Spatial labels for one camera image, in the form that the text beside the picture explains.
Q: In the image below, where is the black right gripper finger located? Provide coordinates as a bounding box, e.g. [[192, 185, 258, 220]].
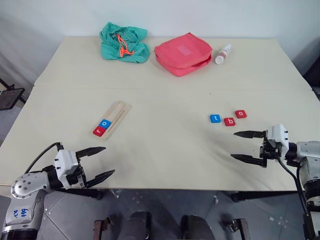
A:
[[233, 130, 267, 139], [230, 153, 266, 168]]

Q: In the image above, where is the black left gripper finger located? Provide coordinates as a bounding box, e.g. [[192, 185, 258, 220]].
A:
[[84, 169, 116, 189], [75, 146, 107, 159]]

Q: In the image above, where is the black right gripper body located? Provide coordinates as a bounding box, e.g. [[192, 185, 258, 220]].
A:
[[258, 136, 283, 169]]

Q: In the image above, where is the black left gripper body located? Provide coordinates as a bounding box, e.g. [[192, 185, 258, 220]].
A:
[[65, 159, 89, 190]]

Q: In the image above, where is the red letter tile r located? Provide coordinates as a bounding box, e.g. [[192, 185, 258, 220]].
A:
[[92, 125, 107, 138]]

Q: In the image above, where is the blue letter tile o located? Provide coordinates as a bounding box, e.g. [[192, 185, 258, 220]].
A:
[[98, 119, 113, 130]]

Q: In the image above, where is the wooden letter tray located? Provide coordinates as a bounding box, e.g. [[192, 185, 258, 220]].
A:
[[89, 100, 132, 140]]

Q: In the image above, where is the black table foot bar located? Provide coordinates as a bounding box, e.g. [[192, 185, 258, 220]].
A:
[[56, 188, 104, 200], [231, 191, 308, 203]]

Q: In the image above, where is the dark rounded shape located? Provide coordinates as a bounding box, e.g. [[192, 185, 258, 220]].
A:
[[180, 215, 216, 240], [124, 211, 152, 240]]

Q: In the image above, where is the white and pink bottle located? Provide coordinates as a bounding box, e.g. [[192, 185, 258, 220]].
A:
[[214, 44, 233, 65]]

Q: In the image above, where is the black metal stand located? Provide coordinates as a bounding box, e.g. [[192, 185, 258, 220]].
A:
[[0, 78, 26, 112]]

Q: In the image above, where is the pink zip pouch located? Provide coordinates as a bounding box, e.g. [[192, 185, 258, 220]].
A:
[[153, 31, 214, 78]]

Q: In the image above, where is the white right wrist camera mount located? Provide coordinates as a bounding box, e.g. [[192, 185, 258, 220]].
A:
[[265, 123, 290, 158]]

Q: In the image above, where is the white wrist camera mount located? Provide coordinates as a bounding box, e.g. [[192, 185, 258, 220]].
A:
[[53, 149, 81, 190], [265, 123, 290, 158]]

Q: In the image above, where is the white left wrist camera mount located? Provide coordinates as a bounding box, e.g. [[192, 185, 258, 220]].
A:
[[53, 149, 81, 190]]

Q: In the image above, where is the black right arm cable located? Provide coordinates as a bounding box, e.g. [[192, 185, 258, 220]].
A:
[[276, 156, 311, 218]]

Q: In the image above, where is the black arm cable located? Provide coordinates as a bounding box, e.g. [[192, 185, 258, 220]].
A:
[[276, 156, 311, 218], [24, 141, 63, 176]]

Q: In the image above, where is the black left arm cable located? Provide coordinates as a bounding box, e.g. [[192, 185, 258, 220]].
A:
[[24, 141, 63, 176]]

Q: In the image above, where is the rusty metal bracket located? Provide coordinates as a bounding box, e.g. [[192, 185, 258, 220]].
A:
[[93, 216, 113, 240], [226, 218, 250, 240]]

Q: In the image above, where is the green drawstring cloth bag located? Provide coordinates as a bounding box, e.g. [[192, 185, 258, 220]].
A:
[[99, 21, 151, 64]]

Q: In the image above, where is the orange drawstring cord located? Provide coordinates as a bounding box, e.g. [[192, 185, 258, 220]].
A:
[[116, 33, 136, 58]]

